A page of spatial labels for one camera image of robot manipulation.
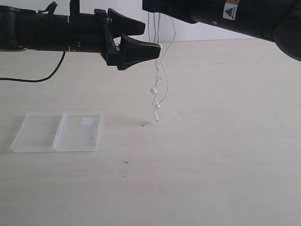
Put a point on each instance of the translucent plastic storage case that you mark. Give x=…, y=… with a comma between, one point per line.
x=64, y=131

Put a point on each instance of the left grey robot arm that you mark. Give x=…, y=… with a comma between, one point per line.
x=43, y=30

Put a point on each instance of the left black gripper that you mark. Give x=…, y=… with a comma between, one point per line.
x=94, y=33

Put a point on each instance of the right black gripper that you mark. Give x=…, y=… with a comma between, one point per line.
x=178, y=9

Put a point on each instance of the white wired earphones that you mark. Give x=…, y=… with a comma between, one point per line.
x=153, y=31

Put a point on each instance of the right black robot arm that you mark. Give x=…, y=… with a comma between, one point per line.
x=277, y=21

